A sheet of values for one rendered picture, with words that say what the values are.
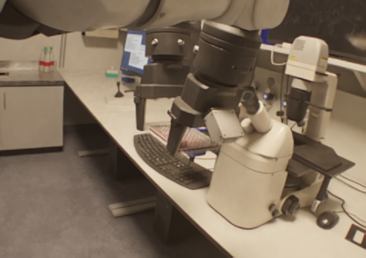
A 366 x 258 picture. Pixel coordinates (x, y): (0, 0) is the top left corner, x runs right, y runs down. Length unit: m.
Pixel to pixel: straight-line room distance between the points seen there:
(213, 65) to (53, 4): 0.23
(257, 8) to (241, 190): 0.51
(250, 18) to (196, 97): 0.14
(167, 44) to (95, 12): 0.32
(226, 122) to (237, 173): 0.34
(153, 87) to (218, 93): 0.14
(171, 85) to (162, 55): 0.06
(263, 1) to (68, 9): 0.20
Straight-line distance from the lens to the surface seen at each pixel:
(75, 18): 0.19
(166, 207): 1.59
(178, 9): 0.22
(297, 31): 1.38
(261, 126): 0.65
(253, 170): 0.67
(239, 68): 0.36
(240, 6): 0.29
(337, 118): 1.38
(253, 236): 0.76
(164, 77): 0.49
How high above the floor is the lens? 1.21
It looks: 17 degrees down
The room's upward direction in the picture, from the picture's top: 9 degrees clockwise
